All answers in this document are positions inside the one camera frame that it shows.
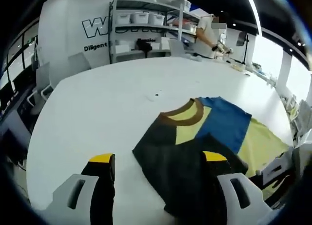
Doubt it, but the grey metal shelving rack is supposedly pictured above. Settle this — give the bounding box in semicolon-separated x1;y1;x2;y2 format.
109;0;213;63

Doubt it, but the yellow colour-block garment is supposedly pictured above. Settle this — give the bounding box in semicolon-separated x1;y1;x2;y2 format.
132;96;297;218

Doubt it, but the black device on shelf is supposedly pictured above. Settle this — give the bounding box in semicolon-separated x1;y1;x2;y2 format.
136;38;153;57

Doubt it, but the black tripod stand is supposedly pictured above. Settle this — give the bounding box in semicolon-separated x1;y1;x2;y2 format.
237;32;251;64

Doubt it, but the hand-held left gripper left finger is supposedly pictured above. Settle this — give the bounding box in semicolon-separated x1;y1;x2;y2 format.
52;152;116;225

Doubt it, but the white storage bin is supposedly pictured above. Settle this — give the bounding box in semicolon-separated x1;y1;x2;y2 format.
117;13;134;24
131;12;149;24
148;13;166;25

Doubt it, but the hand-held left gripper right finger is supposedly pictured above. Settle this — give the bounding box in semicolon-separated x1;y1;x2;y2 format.
201;151;273;225

